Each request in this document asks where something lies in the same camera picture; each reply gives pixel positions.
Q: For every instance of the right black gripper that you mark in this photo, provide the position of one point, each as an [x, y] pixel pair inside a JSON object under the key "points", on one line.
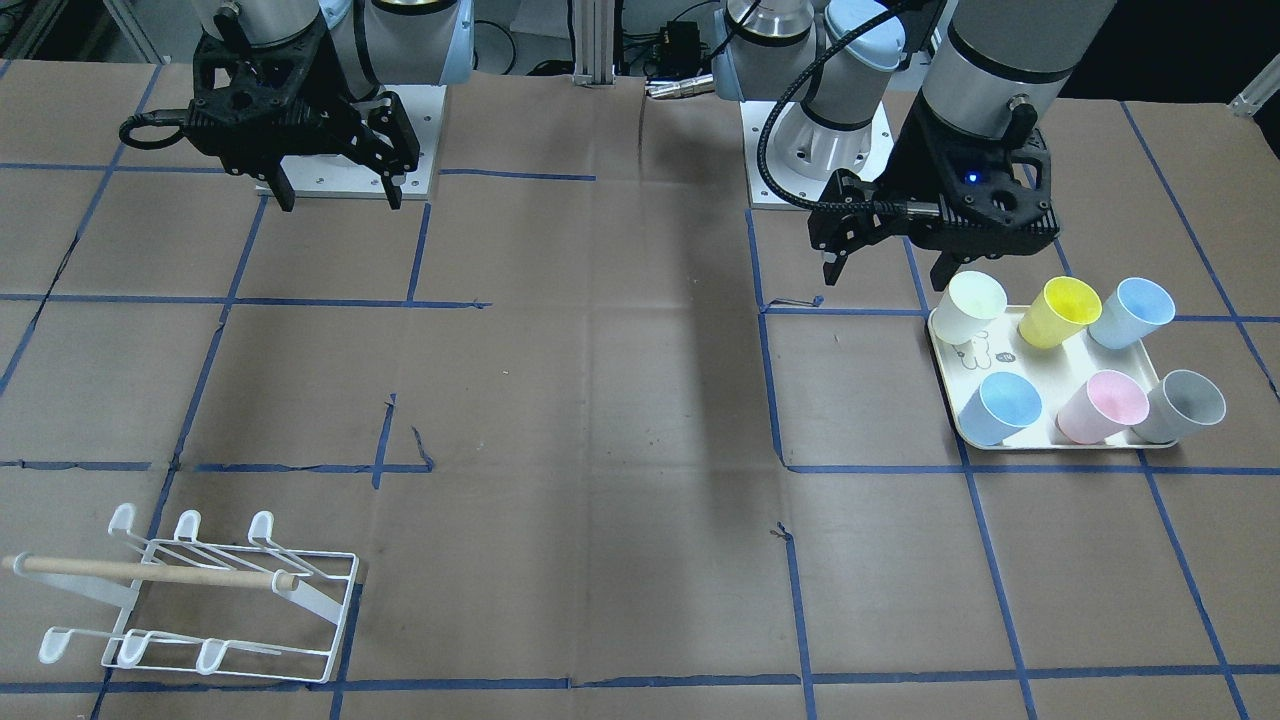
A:
{"points": [[343, 108]]}

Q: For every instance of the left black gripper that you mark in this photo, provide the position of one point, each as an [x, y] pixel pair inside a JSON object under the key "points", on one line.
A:
{"points": [[912, 158]]}

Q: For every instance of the white plastic cup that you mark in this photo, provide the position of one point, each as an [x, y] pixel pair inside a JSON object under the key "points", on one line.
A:
{"points": [[971, 301]]}

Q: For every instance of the light blue cup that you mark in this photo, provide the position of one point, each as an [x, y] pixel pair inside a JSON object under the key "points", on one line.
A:
{"points": [[1136, 308], [1004, 404]]}

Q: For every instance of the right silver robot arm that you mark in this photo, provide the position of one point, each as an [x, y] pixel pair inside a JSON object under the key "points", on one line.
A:
{"points": [[379, 43]]}

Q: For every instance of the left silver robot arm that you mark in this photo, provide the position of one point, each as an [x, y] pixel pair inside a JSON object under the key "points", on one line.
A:
{"points": [[834, 59]]}

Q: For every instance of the yellow plastic cup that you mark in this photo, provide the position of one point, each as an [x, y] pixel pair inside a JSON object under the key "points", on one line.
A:
{"points": [[1062, 309]]}

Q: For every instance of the pink plastic cup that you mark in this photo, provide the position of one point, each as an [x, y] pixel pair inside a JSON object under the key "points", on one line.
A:
{"points": [[1107, 403]]}

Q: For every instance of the grey plastic cup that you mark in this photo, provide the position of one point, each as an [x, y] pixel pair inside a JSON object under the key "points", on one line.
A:
{"points": [[1182, 404]]}

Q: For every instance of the cream rabbit tray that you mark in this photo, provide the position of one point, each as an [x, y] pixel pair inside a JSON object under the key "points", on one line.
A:
{"points": [[1055, 372]]}

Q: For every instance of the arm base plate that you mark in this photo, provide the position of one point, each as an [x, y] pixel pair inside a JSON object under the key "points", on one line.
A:
{"points": [[335, 177], [802, 156]]}

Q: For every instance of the white wire cup rack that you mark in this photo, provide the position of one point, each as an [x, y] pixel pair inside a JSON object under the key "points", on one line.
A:
{"points": [[253, 609]]}

